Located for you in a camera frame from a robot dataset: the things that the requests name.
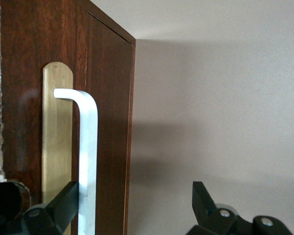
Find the dark wooden drawer cabinet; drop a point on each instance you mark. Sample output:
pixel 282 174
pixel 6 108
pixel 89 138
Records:
pixel 110 122

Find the light wooden drawer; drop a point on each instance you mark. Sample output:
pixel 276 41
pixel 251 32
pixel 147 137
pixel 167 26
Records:
pixel 19 61

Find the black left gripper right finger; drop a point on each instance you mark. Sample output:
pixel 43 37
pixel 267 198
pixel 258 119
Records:
pixel 203 203

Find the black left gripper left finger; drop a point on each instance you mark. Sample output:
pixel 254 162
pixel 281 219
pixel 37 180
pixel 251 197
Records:
pixel 63 208

